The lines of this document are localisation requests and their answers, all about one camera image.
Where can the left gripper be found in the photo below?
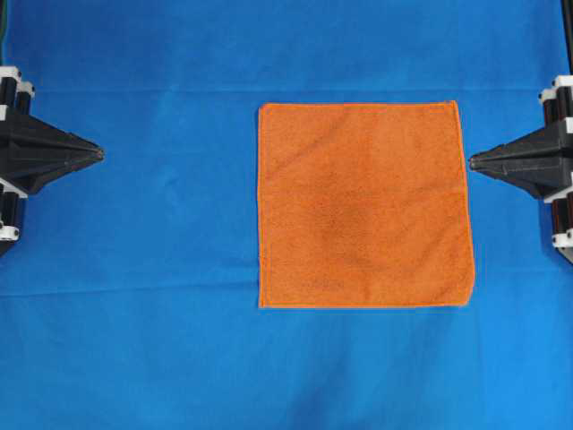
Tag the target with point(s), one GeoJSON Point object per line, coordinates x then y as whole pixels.
{"type": "Point", "coordinates": [22, 176]}

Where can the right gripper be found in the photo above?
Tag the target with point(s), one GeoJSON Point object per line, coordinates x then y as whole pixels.
{"type": "Point", "coordinates": [553, 185]}

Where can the orange towel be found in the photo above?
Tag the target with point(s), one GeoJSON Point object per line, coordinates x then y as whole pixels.
{"type": "Point", "coordinates": [363, 205]}

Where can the blue table cloth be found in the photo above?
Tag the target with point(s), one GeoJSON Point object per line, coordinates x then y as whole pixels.
{"type": "Point", "coordinates": [132, 300]}

